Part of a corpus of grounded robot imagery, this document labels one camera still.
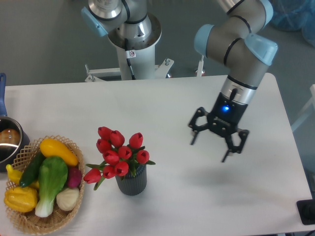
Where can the black device at edge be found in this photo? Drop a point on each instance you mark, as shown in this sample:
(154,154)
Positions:
(306,209)

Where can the red radish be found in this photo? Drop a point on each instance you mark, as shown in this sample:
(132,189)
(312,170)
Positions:
(74,177)

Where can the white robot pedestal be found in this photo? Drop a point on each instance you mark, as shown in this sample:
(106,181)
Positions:
(136,50)

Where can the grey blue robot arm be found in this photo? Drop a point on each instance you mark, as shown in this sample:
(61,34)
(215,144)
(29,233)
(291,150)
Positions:
(236,44)

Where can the green bok choy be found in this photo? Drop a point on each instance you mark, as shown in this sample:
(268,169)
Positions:
(52,177)

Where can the white garlic bulb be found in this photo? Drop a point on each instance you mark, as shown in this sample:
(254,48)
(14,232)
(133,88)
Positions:
(67,199)

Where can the dark grey ribbed vase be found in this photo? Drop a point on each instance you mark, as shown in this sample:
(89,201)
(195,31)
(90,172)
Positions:
(130,185)

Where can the blue handled metal pot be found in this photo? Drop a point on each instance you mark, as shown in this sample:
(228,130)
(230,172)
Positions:
(12,136)

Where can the yellow squash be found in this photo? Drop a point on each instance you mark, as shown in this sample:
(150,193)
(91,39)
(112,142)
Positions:
(51,147)

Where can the white frame at right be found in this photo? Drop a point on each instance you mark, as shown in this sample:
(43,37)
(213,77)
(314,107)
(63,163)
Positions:
(306,110)

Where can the blue plastic bag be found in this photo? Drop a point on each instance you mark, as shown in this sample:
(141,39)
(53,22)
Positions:
(295,15)

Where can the yellow bell pepper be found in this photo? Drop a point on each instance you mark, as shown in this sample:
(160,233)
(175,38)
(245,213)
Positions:
(21,199)

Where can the small yellow gourd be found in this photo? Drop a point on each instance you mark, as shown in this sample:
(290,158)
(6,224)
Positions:
(15,176)

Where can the dark green cucumber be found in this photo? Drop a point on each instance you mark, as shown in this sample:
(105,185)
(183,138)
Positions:
(31,172)

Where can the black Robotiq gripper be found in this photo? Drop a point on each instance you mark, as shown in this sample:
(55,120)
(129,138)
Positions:
(225,115)

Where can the red tulip bouquet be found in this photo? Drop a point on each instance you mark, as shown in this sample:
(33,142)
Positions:
(124,162)

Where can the woven wicker basket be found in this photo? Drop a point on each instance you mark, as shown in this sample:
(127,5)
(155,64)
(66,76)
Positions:
(28,222)

